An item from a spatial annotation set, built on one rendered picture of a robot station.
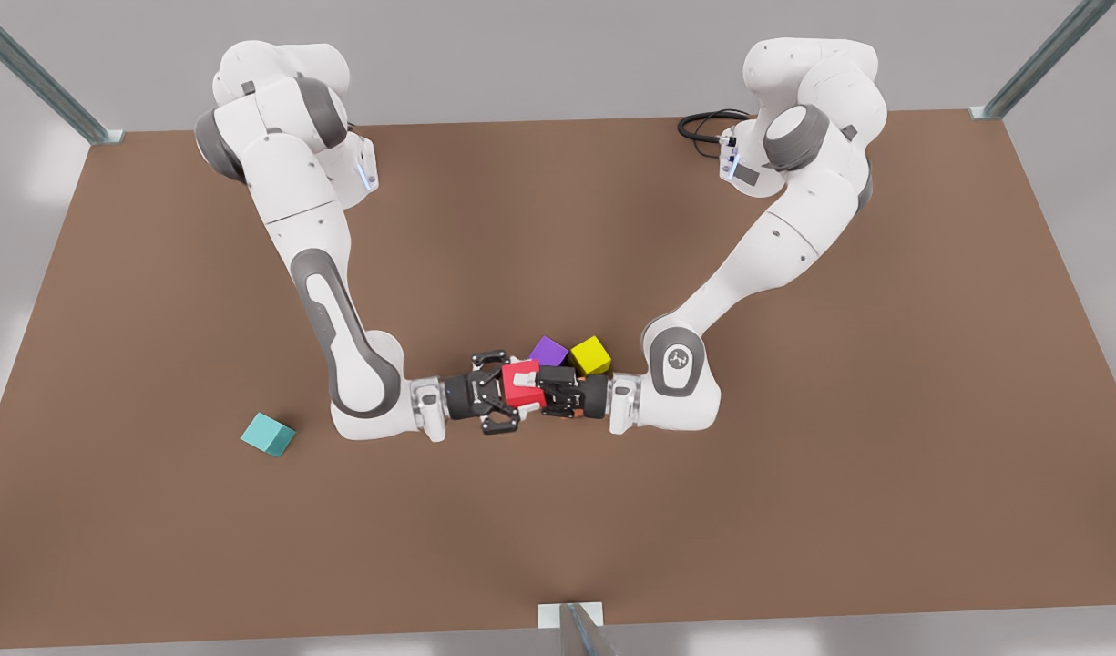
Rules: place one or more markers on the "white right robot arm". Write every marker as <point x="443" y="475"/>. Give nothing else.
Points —
<point x="293" y="182"/>

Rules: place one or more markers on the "purple wooden cube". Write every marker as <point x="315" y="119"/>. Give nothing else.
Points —
<point x="548" y="351"/>

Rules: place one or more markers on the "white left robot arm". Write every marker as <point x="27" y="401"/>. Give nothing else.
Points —
<point x="794" y="228"/>

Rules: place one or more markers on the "silver frame post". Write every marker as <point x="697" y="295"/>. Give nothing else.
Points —
<point x="576" y="629"/>
<point x="1040" y="59"/>
<point x="38" y="77"/>

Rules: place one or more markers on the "teal blue wooden cube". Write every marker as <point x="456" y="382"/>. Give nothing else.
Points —
<point x="268" y="435"/>

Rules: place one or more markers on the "yellow wooden cube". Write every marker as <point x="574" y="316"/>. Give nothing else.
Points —
<point x="590" y="355"/>

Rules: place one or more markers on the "red wooden cube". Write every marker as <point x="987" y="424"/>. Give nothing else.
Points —
<point x="517" y="394"/>

